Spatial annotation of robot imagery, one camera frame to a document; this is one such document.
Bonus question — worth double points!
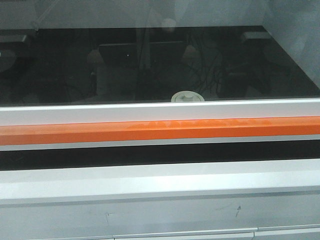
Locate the glass jar with white lid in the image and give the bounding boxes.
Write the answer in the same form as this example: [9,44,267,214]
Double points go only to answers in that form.
[171,90,205,103]

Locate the orange sash handle bar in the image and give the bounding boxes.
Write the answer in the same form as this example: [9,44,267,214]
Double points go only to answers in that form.
[0,116,320,146]

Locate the white fume hood cabinet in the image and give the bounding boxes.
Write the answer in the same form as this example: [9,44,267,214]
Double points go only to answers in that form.
[0,0,320,240]

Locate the glass sash window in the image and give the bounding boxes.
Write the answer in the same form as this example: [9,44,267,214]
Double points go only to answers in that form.
[0,25,320,126]

